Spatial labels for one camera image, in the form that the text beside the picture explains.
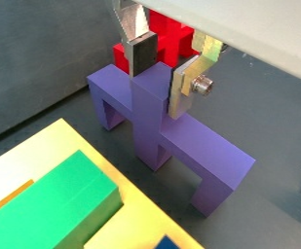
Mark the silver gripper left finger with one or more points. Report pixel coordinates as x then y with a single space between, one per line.
140 40

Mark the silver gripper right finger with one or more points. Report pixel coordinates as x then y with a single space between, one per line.
189 79

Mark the purple cross-shaped block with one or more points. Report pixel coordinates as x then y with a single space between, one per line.
137 99

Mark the yellow base board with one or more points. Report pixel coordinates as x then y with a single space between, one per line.
139 225

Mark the red cross-shaped block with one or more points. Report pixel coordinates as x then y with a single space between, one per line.
175 41

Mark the green rectangular block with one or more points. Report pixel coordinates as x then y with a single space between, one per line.
64 209

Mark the blue rectangular block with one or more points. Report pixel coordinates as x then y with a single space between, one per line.
167 244

